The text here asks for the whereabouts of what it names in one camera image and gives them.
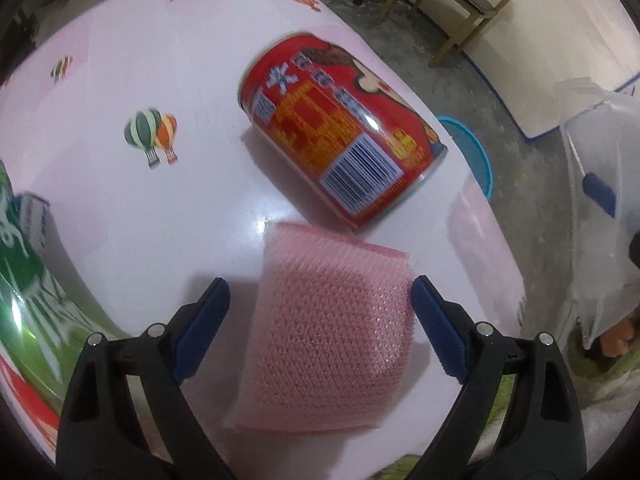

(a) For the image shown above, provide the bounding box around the person's right hand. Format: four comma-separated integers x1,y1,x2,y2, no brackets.
600,317,633,358

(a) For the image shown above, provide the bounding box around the pink mesh scouring pad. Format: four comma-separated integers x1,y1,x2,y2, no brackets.
222,220,418,431

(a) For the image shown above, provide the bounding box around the blue plastic basket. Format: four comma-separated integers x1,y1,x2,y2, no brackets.
437,116,495,203

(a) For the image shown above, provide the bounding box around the green plastic bottle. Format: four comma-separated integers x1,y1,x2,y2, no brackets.
0,160,128,413

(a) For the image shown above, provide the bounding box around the red drink can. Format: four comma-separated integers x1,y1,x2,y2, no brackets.
237,31,448,233

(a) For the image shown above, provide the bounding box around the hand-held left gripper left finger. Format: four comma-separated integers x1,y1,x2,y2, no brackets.
56,276,236,480

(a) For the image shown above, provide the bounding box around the light wooden chair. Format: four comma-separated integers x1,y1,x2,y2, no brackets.
382,0,533,68

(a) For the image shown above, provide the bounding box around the clear plastic bag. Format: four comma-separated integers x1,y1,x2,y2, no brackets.
552,76,640,351

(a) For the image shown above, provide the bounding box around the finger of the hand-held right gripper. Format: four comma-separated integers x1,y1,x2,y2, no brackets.
582,171,621,220

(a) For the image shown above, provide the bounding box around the person's right forearm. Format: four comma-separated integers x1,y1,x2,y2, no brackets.
565,345,640,461

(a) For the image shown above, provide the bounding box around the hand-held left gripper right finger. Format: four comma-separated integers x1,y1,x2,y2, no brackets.
407,275,588,480

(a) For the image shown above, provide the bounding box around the white board with blue edge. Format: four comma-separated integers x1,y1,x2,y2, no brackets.
385,0,640,141

